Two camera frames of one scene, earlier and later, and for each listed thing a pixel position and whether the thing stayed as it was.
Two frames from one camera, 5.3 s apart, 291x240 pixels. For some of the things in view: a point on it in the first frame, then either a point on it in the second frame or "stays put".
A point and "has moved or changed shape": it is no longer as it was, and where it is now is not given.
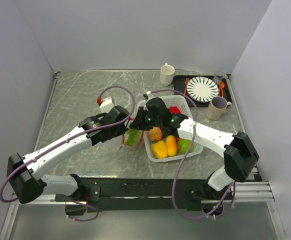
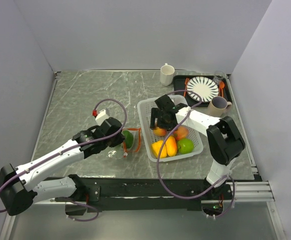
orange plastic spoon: [222, 85] stays put
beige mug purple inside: [217, 107] stays put
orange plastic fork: [186, 81] stays put
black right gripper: [138, 123] to [154, 114]
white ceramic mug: [166, 73] stays put
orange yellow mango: [171, 145] stays put
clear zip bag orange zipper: [132, 137] has moved or changed shape
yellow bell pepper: [159, 149] stays put
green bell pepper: [164, 134] to [129, 139]
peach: [155, 133] has moved or changed shape
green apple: [183, 146] stays put
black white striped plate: [202, 89] stays put
